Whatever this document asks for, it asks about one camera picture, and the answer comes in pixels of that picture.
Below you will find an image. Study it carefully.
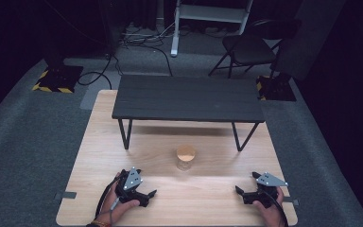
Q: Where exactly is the black floor cable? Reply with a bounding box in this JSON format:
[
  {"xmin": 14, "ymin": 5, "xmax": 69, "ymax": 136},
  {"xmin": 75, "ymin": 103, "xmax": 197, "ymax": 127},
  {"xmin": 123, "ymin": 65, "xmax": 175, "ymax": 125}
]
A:
[{"xmin": 77, "ymin": 52, "xmax": 113, "ymax": 91}]

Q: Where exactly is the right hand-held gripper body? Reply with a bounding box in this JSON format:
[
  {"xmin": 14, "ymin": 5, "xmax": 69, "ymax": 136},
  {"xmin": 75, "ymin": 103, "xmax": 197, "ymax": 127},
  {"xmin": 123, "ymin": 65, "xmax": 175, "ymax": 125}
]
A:
[{"xmin": 241, "ymin": 171, "xmax": 289, "ymax": 209}]

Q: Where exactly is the white metal stand frame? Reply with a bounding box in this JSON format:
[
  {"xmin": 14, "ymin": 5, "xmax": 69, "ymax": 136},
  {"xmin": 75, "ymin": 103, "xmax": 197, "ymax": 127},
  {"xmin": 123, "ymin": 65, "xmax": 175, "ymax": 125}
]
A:
[{"xmin": 169, "ymin": 0, "xmax": 255, "ymax": 58}]

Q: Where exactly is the small glass cup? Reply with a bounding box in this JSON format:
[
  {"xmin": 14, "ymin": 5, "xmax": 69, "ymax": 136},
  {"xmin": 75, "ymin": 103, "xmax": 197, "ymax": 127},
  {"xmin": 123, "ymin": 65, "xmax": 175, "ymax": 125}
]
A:
[{"xmin": 175, "ymin": 144, "xmax": 198, "ymax": 172}]

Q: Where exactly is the person's left hand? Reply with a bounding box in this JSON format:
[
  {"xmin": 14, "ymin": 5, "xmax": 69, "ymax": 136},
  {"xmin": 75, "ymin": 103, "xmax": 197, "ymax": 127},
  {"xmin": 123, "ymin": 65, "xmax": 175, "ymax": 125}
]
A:
[{"xmin": 95, "ymin": 171, "xmax": 141, "ymax": 226}]

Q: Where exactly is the black striped stand base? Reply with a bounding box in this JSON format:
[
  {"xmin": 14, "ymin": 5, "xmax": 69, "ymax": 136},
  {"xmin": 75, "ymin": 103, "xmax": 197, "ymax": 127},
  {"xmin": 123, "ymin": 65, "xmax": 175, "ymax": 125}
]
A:
[
  {"xmin": 31, "ymin": 64, "xmax": 85, "ymax": 95},
  {"xmin": 256, "ymin": 72, "xmax": 298, "ymax": 103}
]

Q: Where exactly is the black shelf riser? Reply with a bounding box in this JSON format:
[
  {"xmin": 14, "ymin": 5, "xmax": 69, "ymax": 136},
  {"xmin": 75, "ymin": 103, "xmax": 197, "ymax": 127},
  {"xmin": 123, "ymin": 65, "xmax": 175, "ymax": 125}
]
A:
[{"xmin": 111, "ymin": 74, "xmax": 267, "ymax": 153}]

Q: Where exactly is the grey tape strip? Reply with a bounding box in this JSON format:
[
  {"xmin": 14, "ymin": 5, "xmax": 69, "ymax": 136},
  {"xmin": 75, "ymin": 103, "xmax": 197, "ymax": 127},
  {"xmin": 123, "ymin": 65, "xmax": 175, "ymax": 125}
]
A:
[
  {"xmin": 54, "ymin": 190, "xmax": 78, "ymax": 201},
  {"xmin": 283, "ymin": 196, "xmax": 301, "ymax": 207}
]

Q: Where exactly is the black folding chair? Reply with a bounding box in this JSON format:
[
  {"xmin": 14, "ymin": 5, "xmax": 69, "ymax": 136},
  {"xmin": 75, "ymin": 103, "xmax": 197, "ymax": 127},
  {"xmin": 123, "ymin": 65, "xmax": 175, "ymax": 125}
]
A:
[{"xmin": 207, "ymin": 18, "xmax": 303, "ymax": 79}]

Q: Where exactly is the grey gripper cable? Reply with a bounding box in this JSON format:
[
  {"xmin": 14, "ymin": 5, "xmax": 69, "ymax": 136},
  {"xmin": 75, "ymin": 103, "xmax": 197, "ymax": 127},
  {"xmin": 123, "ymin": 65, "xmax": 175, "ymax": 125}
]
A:
[{"xmin": 108, "ymin": 196, "xmax": 121, "ymax": 227}]

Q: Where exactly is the bundle of floor cables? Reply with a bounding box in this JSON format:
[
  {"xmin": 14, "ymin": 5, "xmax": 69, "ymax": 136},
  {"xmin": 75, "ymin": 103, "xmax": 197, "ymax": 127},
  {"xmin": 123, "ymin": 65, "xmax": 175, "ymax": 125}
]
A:
[{"xmin": 118, "ymin": 21, "xmax": 176, "ymax": 78}]

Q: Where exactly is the person's right hand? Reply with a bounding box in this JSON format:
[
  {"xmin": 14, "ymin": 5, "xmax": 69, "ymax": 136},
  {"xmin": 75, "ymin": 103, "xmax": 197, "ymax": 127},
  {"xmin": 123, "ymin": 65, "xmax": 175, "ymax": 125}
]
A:
[{"xmin": 252, "ymin": 186, "xmax": 285, "ymax": 227}]

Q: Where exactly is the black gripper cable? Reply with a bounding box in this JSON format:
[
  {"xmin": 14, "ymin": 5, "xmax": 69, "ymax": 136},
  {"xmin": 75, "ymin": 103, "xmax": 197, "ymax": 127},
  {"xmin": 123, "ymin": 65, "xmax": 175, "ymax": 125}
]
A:
[
  {"xmin": 263, "ymin": 188, "xmax": 290, "ymax": 227},
  {"xmin": 94, "ymin": 175, "xmax": 123, "ymax": 219}
]

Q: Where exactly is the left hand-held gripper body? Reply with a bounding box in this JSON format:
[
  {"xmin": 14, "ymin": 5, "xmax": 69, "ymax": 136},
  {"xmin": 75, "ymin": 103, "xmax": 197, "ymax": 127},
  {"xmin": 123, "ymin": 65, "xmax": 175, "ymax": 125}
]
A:
[{"xmin": 114, "ymin": 166, "xmax": 149, "ymax": 208}]

